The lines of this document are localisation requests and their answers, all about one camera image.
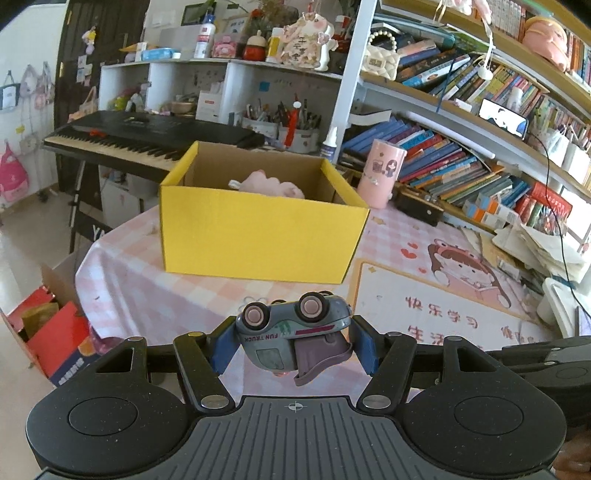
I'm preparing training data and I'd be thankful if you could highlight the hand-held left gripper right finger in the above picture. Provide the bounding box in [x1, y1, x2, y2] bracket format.
[353, 316, 502, 409]

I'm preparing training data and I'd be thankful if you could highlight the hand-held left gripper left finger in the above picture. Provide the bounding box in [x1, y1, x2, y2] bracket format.
[95, 315, 241, 413]

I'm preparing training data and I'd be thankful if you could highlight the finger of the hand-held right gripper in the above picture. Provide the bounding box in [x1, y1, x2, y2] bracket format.
[487, 336, 591, 367]

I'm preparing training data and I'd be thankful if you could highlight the grey toy car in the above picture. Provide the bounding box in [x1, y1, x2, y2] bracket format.
[235, 291, 354, 387]

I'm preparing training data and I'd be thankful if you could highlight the yellow cardboard box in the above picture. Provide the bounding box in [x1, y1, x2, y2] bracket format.
[159, 141, 371, 285]

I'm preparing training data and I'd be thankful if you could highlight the pink plush toy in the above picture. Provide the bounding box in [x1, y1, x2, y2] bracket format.
[228, 169, 308, 200]

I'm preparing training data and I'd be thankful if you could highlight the pink checked tablecloth desktop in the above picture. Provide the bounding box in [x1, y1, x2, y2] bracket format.
[75, 203, 580, 367]

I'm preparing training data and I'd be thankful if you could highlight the white storage bin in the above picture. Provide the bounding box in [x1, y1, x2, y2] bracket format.
[537, 277, 591, 339]

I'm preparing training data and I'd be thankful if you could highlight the cartoon girl desk mat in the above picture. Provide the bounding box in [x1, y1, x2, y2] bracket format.
[348, 222, 579, 366]

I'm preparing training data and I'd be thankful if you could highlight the stack of loose papers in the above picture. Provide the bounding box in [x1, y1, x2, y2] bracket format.
[491, 220, 588, 283]

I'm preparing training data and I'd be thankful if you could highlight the pink trash bag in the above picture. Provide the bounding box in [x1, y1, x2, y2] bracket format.
[90, 325, 122, 356]

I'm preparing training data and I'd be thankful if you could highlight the dark wooden case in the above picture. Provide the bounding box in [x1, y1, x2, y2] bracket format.
[394, 186, 445, 227]

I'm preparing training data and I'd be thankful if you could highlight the red gift box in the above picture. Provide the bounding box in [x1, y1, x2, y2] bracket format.
[9, 285, 101, 387]

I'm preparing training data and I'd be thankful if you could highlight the pink cartoon cylinder container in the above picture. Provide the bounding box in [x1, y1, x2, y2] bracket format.
[357, 140, 408, 210]

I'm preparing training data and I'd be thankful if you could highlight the black keyboard stand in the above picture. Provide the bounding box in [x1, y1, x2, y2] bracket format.
[68, 157, 115, 253]

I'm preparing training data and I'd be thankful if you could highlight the row of blue-spined books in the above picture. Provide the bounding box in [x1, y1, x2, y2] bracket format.
[341, 115, 574, 232]

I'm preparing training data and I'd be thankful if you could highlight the white spray bottle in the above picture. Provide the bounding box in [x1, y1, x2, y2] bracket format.
[320, 124, 339, 164]

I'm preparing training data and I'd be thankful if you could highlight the patterned pen holder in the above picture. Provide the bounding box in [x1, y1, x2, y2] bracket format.
[278, 127, 320, 154]

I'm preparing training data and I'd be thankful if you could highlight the white pen holder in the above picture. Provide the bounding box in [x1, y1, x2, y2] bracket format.
[242, 115, 280, 140]

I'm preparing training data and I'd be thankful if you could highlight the black electronic keyboard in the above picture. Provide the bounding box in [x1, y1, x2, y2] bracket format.
[42, 109, 260, 172]

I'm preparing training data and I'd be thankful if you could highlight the red pen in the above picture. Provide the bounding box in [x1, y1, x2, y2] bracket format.
[286, 102, 302, 149]

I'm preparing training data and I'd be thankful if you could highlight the smartphone with lit screen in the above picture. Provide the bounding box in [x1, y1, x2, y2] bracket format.
[477, 97, 529, 140]

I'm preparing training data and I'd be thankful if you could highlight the white box red label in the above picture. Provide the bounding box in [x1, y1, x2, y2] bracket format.
[196, 90, 225, 122]

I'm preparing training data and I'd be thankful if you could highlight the pink backpack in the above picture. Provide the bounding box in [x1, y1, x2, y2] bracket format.
[0, 141, 30, 202]

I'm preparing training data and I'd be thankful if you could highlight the row of colourful thin books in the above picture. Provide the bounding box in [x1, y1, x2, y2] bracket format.
[396, 0, 591, 155]

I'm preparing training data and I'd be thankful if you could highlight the white shelf unit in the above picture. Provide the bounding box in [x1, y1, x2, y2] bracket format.
[99, 56, 345, 154]

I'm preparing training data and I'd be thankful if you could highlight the white quilted handbag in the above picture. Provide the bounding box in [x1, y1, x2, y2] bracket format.
[361, 30, 402, 82]

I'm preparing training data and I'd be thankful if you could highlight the blue tissue pack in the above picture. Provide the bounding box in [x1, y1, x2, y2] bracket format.
[140, 46, 182, 62]

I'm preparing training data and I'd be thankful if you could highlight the pink tin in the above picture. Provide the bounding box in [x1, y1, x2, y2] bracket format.
[212, 34, 239, 59]

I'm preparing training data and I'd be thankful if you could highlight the red round doll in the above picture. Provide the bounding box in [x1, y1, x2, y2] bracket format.
[243, 30, 268, 61]

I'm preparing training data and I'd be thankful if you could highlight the yellow bottle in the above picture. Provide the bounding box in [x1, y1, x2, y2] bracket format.
[266, 27, 284, 62]

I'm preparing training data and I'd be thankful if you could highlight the large pink plush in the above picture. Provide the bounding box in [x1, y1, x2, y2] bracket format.
[521, 16, 569, 73]

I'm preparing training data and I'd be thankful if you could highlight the white bottle red label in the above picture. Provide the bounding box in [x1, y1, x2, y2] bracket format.
[193, 14, 217, 60]

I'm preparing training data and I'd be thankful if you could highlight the pig figurine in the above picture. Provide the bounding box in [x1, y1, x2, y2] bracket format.
[279, 12, 335, 73]

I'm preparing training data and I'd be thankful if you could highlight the pink tote bag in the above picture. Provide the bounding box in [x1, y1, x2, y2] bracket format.
[21, 63, 55, 110]

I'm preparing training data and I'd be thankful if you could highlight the dark wooden door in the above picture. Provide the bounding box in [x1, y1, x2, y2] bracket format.
[54, 0, 151, 126]

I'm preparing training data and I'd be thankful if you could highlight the dark-trim tote bag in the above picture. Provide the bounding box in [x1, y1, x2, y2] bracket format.
[0, 71, 22, 112]

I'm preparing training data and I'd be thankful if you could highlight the black cable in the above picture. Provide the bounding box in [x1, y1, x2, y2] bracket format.
[526, 129, 588, 320]

